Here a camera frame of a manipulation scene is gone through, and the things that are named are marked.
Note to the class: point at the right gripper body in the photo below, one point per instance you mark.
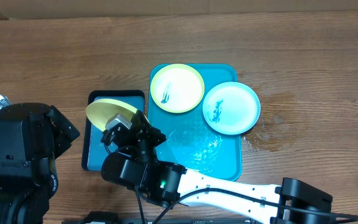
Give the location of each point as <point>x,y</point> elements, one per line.
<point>145,130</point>

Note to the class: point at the yellow-green rimmed plate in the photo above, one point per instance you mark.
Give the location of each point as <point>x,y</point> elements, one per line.
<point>100,111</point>
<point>177,88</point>

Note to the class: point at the light blue rimmed plate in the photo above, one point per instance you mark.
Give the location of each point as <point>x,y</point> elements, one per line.
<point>231,108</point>

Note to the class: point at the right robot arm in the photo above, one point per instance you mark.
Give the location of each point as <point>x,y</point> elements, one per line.
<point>135,166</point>

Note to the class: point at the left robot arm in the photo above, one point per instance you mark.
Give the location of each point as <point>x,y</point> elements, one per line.
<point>32,136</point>

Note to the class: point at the large teal serving tray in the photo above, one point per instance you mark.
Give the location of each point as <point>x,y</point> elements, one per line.
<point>192,143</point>

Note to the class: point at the small black-rimmed teal tray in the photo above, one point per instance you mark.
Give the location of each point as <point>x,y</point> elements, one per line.
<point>94,152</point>

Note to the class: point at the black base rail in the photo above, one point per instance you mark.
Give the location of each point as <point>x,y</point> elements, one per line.
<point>113,218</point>

